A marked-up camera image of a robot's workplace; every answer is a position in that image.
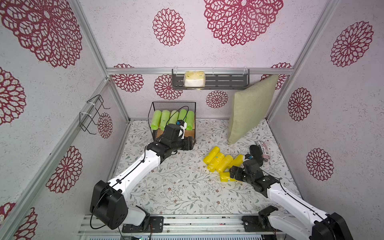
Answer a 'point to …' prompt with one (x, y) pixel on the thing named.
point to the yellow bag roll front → (225, 177)
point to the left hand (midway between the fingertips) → (191, 141)
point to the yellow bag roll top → (214, 152)
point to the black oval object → (256, 151)
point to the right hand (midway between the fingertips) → (234, 169)
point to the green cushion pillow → (250, 106)
